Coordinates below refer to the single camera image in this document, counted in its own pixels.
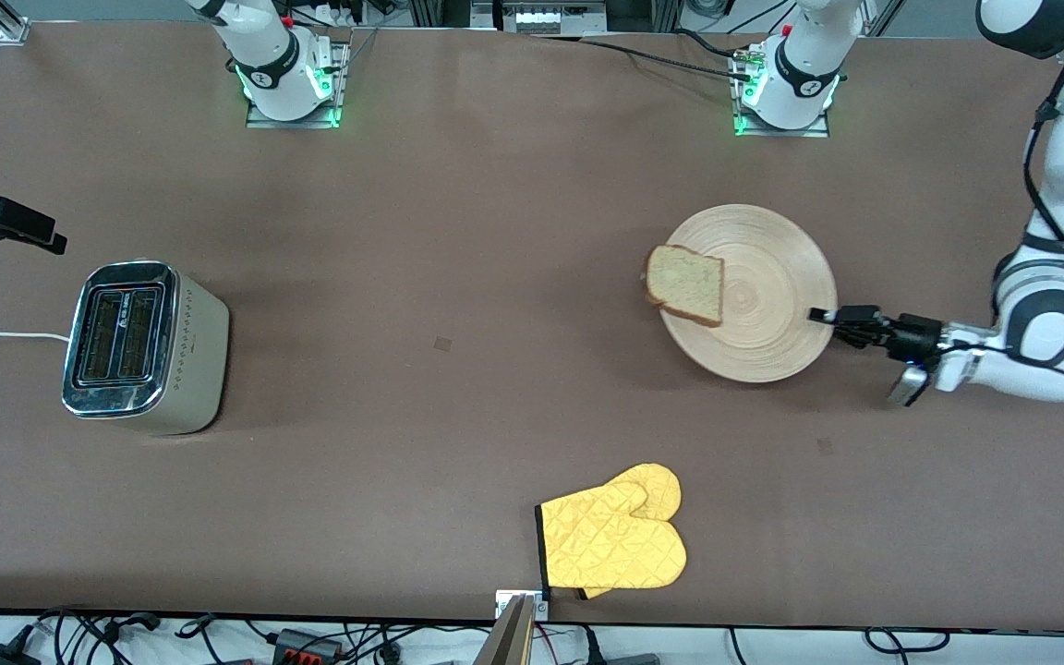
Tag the round wooden plate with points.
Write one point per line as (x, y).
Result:
(767, 296)

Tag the metal table corner bracket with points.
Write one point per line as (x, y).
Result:
(13, 32)

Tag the black power adapter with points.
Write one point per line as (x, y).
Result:
(1, 656)

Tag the brown bread slice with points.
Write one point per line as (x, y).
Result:
(684, 284)

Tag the small metal post bracket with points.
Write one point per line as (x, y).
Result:
(543, 608)

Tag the silver two-slot toaster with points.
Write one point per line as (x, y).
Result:
(149, 351)

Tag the aluminium profile post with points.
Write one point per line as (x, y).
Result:
(506, 637)

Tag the grey electrical terminal box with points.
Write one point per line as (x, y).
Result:
(546, 17)

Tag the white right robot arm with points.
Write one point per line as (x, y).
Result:
(264, 65)

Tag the yellow quilted oven mitt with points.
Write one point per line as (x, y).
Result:
(610, 545)
(659, 485)

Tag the red black connector block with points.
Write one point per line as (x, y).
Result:
(306, 645)

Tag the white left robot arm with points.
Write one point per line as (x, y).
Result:
(1058, 157)

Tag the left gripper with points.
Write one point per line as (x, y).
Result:
(913, 336)

